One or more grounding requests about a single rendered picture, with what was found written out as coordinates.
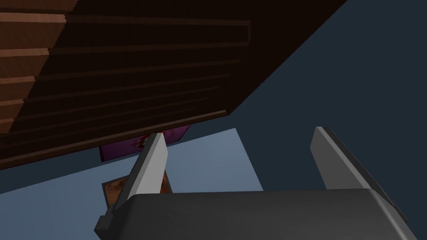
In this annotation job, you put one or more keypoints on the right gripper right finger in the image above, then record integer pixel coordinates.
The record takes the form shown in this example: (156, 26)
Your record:
(337, 166)

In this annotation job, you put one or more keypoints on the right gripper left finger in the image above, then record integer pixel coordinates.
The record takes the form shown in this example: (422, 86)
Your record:
(150, 171)

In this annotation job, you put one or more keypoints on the orange wall picture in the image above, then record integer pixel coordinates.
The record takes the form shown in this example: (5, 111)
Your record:
(115, 191)

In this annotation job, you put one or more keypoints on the brown wooden cupboard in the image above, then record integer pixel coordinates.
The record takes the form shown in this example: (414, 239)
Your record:
(133, 66)

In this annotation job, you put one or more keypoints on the purple wall picture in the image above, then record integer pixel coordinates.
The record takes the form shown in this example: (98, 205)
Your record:
(116, 151)

